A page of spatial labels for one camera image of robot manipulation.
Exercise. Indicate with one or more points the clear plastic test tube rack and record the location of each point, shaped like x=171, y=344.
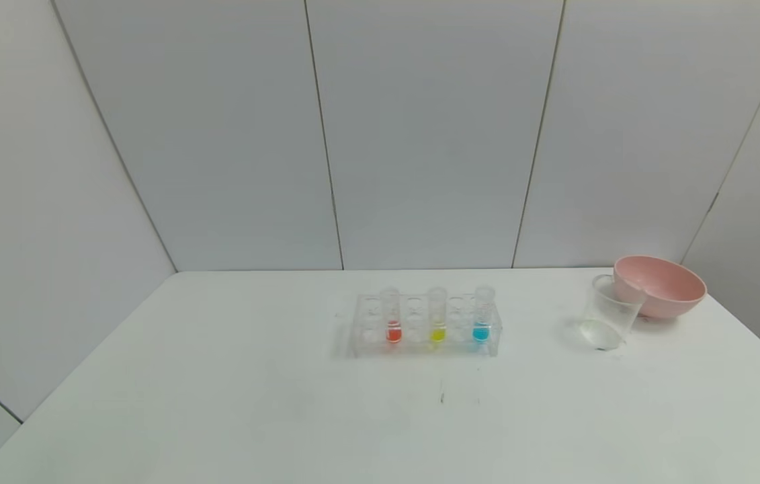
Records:
x=420, y=339

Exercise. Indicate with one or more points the yellow pigment test tube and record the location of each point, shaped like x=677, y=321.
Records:
x=437, y=323

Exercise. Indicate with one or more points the red pigment test tube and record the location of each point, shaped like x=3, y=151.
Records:
x=392, y=323

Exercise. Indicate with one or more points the blue pigment test tube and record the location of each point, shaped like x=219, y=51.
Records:
x=482, y=323

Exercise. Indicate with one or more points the pink plastic bowl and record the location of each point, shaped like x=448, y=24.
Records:
x=668, y=289

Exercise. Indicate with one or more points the clear plastic beaker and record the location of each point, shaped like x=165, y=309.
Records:
x=611, y=312

